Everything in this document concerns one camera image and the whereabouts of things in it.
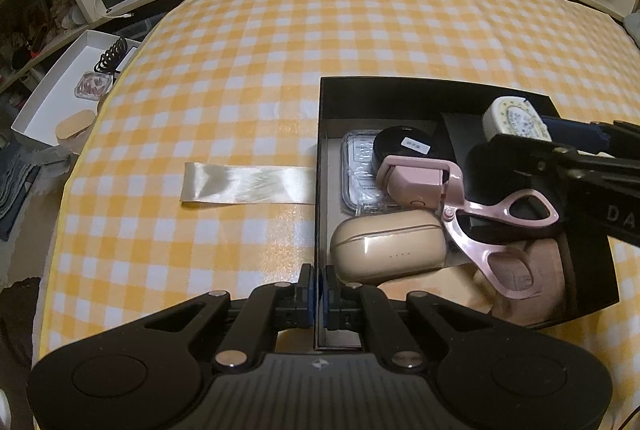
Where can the round black and cream jar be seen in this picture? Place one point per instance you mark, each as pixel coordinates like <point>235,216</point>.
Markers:
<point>400,144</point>

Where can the clear plastic case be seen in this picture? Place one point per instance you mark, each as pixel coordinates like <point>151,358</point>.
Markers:
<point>357,169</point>

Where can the oval wooden box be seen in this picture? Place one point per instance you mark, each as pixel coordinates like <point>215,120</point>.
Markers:
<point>75,125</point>

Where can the small clear case pink contents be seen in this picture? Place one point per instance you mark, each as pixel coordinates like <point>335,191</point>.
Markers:
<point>94,85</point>

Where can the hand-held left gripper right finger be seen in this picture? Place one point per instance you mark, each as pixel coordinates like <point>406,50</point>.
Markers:
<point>329,295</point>

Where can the yellow checked blanket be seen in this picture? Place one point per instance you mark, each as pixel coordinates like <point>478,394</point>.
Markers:
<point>250,59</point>

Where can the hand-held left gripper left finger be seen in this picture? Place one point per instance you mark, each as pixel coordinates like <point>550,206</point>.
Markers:
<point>310,295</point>

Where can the white open box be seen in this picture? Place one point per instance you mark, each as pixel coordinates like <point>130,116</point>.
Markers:
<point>50,99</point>

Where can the small black box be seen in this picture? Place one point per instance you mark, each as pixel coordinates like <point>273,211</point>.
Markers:
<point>462,127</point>

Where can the pink square compact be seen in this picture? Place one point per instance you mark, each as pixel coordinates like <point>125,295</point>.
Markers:
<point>545,270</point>

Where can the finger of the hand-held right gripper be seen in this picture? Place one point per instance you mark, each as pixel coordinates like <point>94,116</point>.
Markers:
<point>580,132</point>
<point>515,164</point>

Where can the dark folded cloth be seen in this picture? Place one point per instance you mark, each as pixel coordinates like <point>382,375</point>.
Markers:
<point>15,195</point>

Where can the grey storage bin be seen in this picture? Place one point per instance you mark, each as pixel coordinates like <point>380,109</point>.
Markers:
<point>135,27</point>

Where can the beige earbuds case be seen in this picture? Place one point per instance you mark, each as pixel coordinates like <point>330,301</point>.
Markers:
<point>385,240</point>

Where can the black hair claw clip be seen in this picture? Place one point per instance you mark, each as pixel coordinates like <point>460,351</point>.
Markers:
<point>110,57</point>

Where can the large black box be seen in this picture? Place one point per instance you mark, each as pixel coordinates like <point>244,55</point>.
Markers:
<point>330,109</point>

